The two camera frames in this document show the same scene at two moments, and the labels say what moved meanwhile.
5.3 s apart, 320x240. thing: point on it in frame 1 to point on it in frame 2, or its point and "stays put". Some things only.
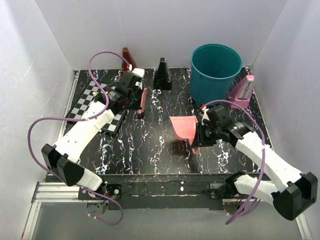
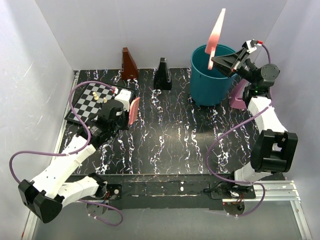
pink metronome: [242, 93] stays put
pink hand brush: [140, 111] to [134, 110]
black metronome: [162, 79] stays put
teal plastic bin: [213, 67] stays put
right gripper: [202, 142] to [230, 60]
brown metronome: [127, 55] stays put
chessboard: [84, 102] stays put
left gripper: [135, 106] to [125, 126]
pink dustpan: [184, 127] to [213, 39]
